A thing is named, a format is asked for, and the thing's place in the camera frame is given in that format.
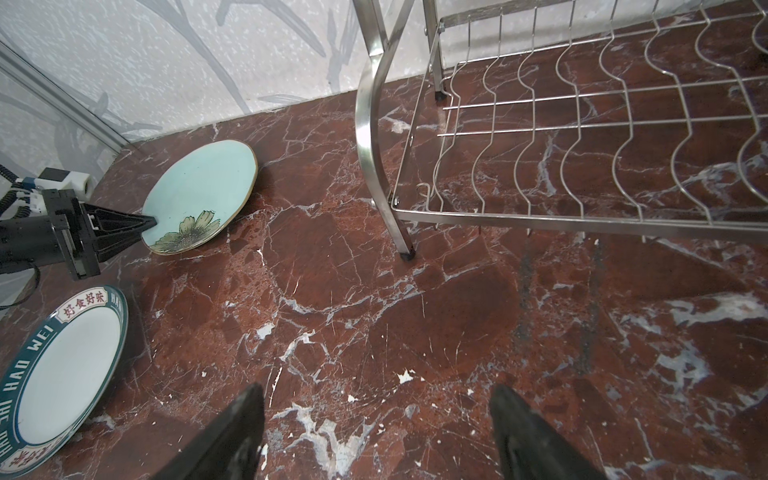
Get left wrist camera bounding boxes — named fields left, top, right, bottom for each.
left=13, top=167, right=97, bottom=214

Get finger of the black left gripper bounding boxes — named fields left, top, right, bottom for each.
left=81, top=203, right=157, bottom=262

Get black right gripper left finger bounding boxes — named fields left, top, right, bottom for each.
left=154, top=383, right=265, bottom=479

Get steel two-tier dish rack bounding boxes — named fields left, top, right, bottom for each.
left=353, top=1, right=767, bottom=260

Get green rimmed Chinese text plate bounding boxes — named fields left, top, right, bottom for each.
left=1, top=285, right=129, bottom=479

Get aluminium cage frame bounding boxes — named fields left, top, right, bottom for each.
left=1, top=42, right=130, bottom=153

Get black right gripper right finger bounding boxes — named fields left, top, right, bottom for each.
left=489, top=384, right=605, bottom=480

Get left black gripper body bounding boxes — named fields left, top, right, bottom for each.
left=1, top=190, right=99, bottom=280

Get mint green flower plate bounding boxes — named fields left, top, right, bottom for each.
left=142, top=140, right=258, bottom=256

